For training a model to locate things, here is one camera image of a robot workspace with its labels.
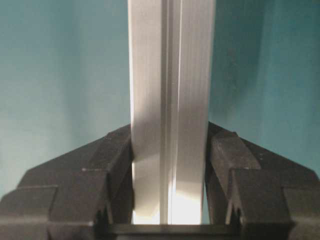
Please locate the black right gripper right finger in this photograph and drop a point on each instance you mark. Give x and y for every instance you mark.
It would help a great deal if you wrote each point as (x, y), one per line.
(262, 194)

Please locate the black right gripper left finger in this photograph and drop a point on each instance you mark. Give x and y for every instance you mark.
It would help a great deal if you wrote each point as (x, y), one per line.
(74, 196)

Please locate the silver aluminium extrusion rail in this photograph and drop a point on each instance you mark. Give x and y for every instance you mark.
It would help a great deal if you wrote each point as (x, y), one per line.
(170, 60)

